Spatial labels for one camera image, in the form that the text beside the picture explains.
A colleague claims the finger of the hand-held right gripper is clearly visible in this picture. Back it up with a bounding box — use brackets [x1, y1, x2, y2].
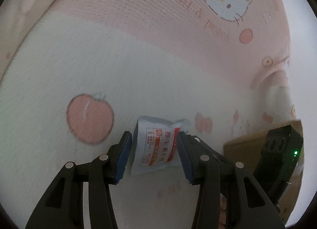
[186, 134, 224, 167]

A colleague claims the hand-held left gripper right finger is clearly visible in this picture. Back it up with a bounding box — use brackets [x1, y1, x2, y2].
[176, 131, 286, 229]

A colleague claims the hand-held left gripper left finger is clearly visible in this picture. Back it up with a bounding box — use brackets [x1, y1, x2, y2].
[25, 131, 133, 229]

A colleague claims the red and white sachet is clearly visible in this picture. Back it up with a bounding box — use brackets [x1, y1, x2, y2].
[130, 116, 192, 176]

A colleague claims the cardboard box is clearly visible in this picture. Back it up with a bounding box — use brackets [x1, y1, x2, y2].
[223, 120, 305, 219]

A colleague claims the pink printed blanket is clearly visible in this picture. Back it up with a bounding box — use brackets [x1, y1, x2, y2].
[0, 0, 305, 229]

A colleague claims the cream printed pillow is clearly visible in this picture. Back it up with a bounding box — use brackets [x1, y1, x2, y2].
[0, 0, 77, 83]

